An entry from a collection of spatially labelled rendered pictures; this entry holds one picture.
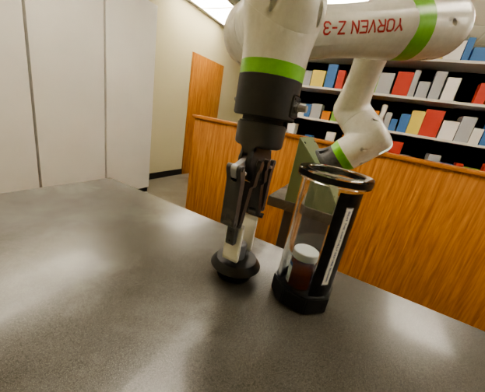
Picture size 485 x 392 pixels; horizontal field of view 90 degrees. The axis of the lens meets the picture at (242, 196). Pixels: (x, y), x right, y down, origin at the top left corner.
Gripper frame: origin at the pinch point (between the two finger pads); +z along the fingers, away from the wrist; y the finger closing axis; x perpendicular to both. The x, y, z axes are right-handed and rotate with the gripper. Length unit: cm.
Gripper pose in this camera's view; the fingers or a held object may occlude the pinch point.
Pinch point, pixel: (240, 237)
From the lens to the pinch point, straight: 43.8
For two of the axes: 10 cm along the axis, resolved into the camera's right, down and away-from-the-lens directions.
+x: -8.6, -3.0, 4.2
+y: 4.8, -2.0, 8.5
